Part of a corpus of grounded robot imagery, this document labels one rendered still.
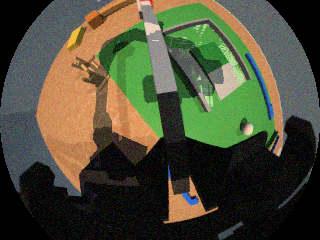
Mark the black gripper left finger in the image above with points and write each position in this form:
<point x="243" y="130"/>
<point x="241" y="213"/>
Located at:
<point x="148" y="178"/>

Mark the green putting mat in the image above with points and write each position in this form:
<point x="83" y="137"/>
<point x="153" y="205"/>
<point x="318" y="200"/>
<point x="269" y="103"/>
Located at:
<point x="127" y="61"/>

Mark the yellow rectangular block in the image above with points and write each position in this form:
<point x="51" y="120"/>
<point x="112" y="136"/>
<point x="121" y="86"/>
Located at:
<point x="75" y="39"/>

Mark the orange mallet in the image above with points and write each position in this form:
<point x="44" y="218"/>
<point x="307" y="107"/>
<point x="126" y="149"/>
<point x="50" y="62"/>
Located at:
<point x="94" y="18"/>

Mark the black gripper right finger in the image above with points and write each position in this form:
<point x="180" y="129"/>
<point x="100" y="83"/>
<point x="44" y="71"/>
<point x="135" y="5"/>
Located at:
<point x="210" y="167"/>

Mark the white golf ball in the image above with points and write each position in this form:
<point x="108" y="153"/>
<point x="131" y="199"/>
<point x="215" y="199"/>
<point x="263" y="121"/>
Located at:
<point x="247" y="128"/>

